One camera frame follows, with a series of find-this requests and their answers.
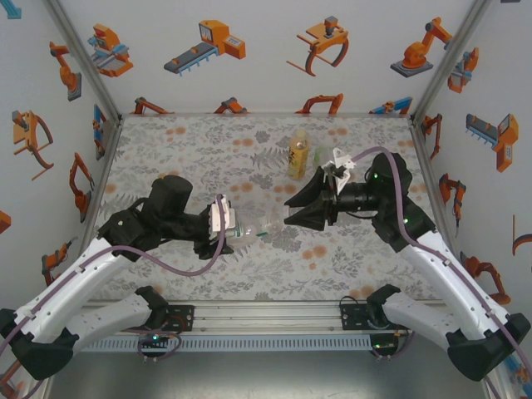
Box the yellow label tea bottle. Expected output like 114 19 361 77
287 129 311 180

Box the clear plastic bottle green band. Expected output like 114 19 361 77
230 210 286 247

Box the floral patterned table cover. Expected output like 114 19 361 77
68 115 470 303

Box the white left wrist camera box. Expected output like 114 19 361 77
209 194 237 241

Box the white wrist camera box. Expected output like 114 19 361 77
209 194 237 241
325 146 357 195

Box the aluminium table side rail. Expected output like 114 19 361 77
71 116 125 267
409 118 458 259

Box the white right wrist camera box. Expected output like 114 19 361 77
325 146 357 195

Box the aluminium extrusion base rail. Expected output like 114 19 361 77
76 301 494 336

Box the aluminium table end rail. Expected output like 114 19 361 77
120 111 415 118

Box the grey slotted cable duct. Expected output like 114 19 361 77
81 335 372 353

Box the aluminium frame post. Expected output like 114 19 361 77
41 0 124 121
409 0 494 124

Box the aluminium frame leg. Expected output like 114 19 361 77
24 376 55 399

